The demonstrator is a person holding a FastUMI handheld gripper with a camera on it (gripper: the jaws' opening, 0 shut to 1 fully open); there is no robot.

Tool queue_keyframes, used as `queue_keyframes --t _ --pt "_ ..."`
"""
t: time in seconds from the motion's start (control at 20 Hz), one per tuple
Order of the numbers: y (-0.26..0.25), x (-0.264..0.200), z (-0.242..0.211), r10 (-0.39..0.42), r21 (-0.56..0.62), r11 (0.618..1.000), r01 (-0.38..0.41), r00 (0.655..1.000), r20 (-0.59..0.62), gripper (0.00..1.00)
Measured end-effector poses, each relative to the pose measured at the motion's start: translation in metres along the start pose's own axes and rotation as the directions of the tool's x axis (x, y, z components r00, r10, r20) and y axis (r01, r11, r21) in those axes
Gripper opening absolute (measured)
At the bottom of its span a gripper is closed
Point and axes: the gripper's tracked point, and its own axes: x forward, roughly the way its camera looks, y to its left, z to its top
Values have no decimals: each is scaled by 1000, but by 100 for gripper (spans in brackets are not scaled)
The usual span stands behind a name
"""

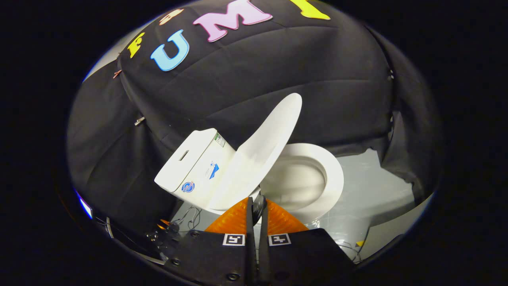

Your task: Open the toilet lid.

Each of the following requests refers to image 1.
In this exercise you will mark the white toilet seat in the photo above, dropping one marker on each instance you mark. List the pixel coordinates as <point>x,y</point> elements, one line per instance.
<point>334,178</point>

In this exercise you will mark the white toilet lid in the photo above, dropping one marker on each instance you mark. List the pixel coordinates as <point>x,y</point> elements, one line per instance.
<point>258,151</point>

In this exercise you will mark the black backdrop cloth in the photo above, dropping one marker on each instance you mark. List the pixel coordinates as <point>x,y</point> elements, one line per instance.
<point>278,59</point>

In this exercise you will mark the small red clip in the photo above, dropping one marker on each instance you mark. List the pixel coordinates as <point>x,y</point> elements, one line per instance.
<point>117,74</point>

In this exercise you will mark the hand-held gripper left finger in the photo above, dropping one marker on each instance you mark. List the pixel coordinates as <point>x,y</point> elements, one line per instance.
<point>250,246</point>

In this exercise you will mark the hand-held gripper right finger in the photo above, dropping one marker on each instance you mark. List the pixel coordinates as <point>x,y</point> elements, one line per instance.
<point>264,254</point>

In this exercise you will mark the white toilet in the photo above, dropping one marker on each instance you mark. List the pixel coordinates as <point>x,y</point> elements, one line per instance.
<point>198,159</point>

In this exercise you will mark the small metal wall fitting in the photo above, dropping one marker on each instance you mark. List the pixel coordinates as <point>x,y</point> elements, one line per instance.
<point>139,120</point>

